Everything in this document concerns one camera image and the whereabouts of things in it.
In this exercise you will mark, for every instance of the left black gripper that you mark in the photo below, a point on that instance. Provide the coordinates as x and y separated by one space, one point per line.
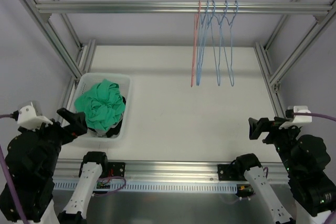
64 131

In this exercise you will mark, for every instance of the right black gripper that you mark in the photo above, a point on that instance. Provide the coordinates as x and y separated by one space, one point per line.
266 129

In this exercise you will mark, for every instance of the green tank top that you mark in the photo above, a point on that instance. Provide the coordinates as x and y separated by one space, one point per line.
102 105

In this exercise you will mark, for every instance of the black tank top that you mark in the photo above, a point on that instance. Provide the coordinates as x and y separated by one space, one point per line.
113 131

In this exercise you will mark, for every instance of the pink hanger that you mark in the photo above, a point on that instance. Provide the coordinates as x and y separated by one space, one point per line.
195 35

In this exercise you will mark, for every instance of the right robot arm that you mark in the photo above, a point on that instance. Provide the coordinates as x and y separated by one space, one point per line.
304 158

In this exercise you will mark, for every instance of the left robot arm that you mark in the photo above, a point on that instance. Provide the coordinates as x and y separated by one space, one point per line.
30 164

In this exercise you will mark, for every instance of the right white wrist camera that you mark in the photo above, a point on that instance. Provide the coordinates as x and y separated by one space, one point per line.
297 115

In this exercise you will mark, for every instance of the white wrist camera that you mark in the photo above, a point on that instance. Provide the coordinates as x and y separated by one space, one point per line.
297 115
30 117

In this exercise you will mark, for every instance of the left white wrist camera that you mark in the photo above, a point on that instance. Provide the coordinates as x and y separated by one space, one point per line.
30 117

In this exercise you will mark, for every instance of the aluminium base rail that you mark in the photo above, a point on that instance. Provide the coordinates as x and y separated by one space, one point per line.
164 171

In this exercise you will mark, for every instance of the white slotted cable duct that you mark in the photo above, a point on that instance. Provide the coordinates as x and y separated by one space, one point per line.
167 187

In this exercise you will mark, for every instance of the aluminium frame posts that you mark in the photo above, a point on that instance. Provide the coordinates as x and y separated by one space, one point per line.
82 62

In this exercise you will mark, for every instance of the aluminium hanging rail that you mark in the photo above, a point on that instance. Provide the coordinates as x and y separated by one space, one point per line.
142 7

